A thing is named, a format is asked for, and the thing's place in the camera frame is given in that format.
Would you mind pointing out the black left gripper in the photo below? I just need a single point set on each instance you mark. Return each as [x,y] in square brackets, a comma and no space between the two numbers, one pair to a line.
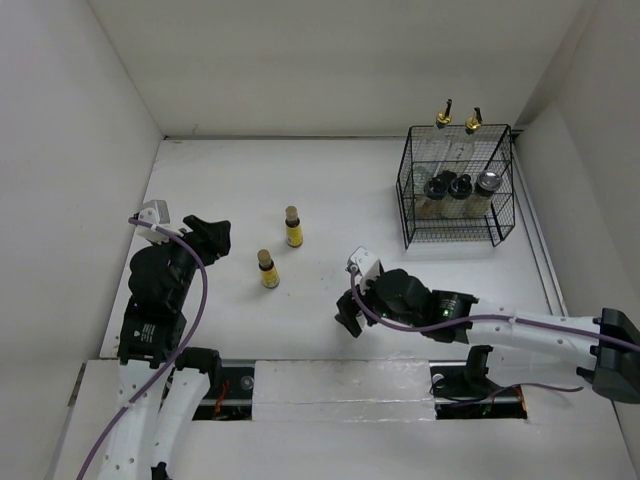
[210,238]

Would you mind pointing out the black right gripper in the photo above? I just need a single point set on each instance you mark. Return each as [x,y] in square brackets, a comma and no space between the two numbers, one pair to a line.
[347,314]

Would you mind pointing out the brown spice jar black lid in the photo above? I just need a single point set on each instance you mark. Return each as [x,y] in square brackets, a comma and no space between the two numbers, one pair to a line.
[435,191]

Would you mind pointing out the white spice jar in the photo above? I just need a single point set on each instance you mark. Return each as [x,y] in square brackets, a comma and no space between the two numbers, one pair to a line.
[459,191]

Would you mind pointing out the spice jar foil lid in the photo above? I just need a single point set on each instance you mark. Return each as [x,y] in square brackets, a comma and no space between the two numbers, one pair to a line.
[487,184]

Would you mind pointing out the glass bottle gold pourer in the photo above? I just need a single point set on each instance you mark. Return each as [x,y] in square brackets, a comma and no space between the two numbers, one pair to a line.
[438,144]

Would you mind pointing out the glass bottle dark contents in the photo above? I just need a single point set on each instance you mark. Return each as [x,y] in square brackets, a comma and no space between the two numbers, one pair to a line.
[462,148]

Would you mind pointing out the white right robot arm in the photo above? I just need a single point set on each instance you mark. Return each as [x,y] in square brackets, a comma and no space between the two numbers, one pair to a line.
[601,351]

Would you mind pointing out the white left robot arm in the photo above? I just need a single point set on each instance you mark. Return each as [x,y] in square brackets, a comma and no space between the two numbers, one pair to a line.
[162,379]

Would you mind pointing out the yellow label bottle near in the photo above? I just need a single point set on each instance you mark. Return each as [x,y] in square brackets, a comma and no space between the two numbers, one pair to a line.
[269,275]

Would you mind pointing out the yellow label bottle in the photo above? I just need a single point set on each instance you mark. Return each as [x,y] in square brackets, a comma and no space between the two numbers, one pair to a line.
[294,235]
[269,275]

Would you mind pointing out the yellow label bottle far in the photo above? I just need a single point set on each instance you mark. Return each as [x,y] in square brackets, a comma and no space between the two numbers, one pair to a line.
[294,235]

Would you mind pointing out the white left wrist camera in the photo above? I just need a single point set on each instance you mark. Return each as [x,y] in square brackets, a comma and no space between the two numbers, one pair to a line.
[153,212]

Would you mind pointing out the metal base rail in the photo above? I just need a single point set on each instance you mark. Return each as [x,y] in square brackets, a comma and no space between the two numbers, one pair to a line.
[366,391]

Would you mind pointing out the black wire basket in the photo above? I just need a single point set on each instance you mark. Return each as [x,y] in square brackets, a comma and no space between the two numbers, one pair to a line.
[493,151]

